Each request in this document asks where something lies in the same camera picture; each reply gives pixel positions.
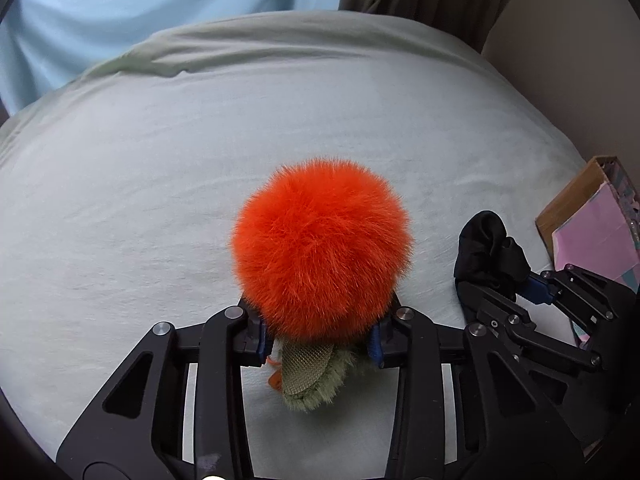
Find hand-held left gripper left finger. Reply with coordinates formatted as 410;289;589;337
56;305;266;480

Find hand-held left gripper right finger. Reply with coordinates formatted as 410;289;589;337
368;305;586;480

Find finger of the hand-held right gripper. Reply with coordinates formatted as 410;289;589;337
457;280;604;371
520;264;640;346

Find black scrunchie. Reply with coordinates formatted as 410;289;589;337
453;211;531;304

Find cardboard box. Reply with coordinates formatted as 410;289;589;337
535;155;640;349

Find orange fluffy pompom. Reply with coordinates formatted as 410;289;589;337
231;157;416;414

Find light blue cloth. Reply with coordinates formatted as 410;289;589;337
0;0;351;116

